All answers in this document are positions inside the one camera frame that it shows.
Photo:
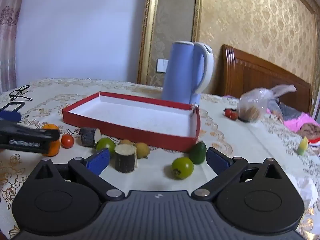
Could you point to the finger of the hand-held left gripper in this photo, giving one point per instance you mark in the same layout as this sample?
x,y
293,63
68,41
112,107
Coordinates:
x,y
27,137
10,116

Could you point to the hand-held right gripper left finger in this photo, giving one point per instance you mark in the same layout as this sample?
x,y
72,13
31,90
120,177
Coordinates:
x,y
98,160

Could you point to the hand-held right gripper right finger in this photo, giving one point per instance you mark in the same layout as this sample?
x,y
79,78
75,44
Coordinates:
x,y
217,162

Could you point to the dark green fruit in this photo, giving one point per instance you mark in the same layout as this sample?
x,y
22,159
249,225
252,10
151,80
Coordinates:
x,y
198,153

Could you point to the dark sugarcane piece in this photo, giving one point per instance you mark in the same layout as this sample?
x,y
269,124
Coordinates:
x,y
125,160
87,137

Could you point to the orange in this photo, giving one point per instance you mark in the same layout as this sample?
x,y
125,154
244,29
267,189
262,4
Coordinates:
x,y
54,148

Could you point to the yellow-brown longan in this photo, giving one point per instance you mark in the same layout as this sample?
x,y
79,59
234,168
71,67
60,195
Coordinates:
x,y
125,142
143,150

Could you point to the red cardboard box tray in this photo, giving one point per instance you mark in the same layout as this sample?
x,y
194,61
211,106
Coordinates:
x,y
140,116

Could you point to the light green jujube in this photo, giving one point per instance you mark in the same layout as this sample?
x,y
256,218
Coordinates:
x,y
182,168
105,145

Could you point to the black eyeglasses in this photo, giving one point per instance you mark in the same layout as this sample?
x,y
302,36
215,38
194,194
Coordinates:
x,y
18,92

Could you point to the floral cream tablecloth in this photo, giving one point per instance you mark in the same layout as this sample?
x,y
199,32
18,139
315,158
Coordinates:
x,y
240,142

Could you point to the two red cherry tomatoes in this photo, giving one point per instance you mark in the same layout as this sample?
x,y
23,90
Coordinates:
x,y
241,118

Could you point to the clear plastic bag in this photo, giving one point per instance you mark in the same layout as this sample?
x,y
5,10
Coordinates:
x,y
253,105

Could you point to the pink patterned curtain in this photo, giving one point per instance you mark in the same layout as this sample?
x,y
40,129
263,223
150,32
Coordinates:
x,y
8,30

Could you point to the yellow green wedge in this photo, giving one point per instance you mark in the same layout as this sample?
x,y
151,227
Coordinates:
x,y
302,147

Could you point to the grey cloth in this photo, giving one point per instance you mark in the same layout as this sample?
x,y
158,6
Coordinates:
x,y
287,110

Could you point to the pink cloth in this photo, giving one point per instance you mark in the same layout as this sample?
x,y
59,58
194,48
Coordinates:
x,y
300,121

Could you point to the wooden bed headboard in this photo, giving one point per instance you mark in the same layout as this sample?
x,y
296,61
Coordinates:
x,y
257,77

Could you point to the blue electric kettle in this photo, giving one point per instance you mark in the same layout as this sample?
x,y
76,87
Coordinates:
x,y
181,72

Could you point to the black rectangular frame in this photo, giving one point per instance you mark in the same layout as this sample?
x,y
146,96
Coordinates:
x,y
15,104

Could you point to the white wall switch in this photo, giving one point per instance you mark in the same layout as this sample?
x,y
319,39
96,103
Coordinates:
x,y
162,65

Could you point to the gold wall moulding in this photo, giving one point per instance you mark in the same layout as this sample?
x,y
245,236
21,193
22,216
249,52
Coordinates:
x,y
147,30

